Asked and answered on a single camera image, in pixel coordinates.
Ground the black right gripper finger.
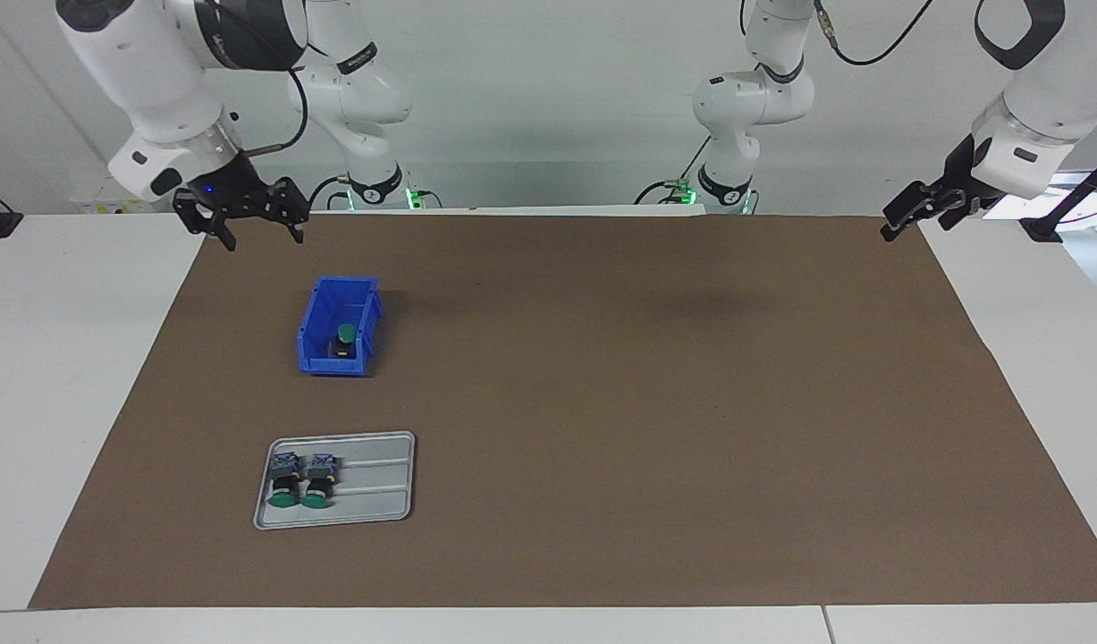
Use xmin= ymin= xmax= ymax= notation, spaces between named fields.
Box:
xmin=275 ymin=177 xmax=309 ymax=244
xmin=174 ymin=190 xmax=236 ymax=251

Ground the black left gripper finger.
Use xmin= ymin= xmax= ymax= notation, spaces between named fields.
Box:
xmin=924 ymin=192 xmax=969 ymax=225
xmin=881 ymin=183 xmax=942 ymax=242

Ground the blue plastic storage bin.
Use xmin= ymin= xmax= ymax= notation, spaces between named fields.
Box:
xmin=296 ymin=275 xmax=384 ymax=377

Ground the silver metal tray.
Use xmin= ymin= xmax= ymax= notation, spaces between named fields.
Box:
xmin=253 ymin=431 xmax=417 ymax=531

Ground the brown table mat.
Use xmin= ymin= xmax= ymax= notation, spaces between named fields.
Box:
xmin=28 ymin=211 xmax=1097 ymax=611

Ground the black base cable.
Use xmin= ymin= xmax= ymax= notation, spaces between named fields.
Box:
xmin=635 ymin=134 xmax=719 ymax=205
xmin=307 ymin=174 xmax=352 ymax=212

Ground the white wall box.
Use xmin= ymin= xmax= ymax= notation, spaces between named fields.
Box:
xmin=70 ymin=174 xmax=169 ymax=214

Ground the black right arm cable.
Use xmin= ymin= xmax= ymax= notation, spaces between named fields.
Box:
xmin=204 ymin=0 xmax=309 ymax=157

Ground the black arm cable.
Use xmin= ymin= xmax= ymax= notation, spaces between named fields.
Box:
xmin=812 ymin=0 xmax=933 ymax=65
xmin=204 ymin=0 xmax=309 ymax=157

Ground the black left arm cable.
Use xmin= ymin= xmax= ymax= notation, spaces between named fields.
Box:
xmin=812 ymin=0 xmax=933 ymax=65

